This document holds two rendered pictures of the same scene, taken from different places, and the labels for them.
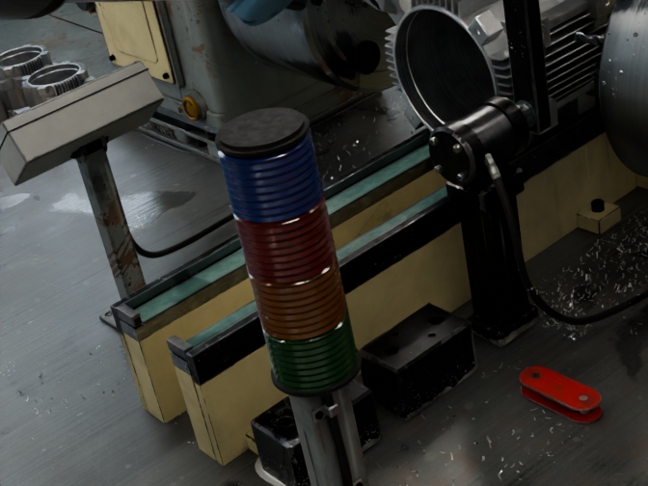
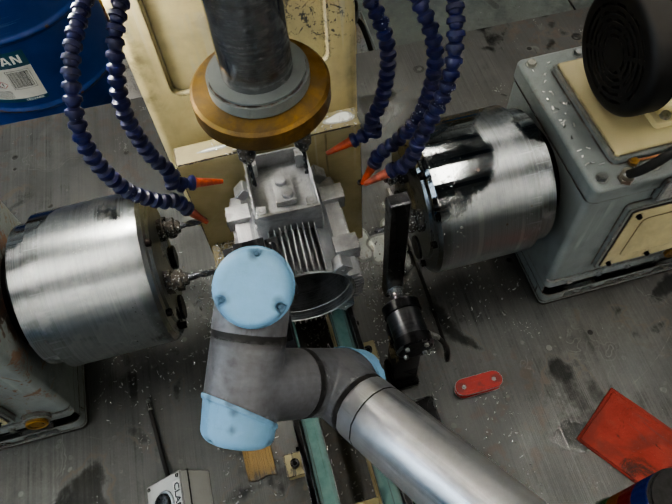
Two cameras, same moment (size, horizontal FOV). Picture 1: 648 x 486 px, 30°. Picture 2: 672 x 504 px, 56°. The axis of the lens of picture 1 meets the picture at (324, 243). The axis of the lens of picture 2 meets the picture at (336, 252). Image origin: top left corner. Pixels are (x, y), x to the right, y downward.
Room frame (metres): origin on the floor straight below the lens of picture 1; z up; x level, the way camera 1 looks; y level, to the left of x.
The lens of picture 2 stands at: (0.95, 0.23, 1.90)
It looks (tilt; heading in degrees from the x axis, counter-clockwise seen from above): 59 degrees down; 294
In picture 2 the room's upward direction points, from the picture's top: 5 degrees counter-clockwise
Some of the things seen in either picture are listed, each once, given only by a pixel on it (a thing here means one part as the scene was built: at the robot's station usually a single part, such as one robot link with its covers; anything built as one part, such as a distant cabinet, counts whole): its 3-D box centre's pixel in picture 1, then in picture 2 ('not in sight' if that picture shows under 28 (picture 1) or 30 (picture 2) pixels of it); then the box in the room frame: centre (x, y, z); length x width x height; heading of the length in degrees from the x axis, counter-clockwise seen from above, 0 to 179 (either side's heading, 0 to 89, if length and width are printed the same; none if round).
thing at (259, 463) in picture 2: not in sight; (250, 421); (1.25, 0.01, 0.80); 0.21 x 0.05 x 0.01; 126
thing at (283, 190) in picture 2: not in sight; (283, 194); (1.26, -0.28, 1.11); 0.12 x 0.11 x 0.07; 123
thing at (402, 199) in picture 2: (520, 5); (395, 251); (1.06, -0.22, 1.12); 0.04 x 0.03 x 0.26; 124
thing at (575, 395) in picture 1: (559, 394); (478, 384); (0.88, -0.18, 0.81); 0.09 x 0.03 x 0.02; 35
